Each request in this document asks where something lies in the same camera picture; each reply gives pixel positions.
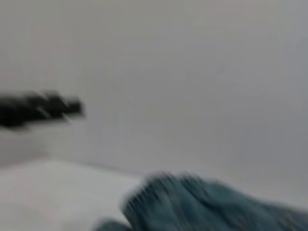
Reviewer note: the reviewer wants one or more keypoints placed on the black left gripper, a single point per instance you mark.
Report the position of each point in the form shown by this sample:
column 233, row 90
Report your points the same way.
column 24, row 110

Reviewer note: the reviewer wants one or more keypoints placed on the blue denim shorts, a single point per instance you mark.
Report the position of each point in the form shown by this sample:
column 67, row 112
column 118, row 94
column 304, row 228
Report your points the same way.
column 192, row 207

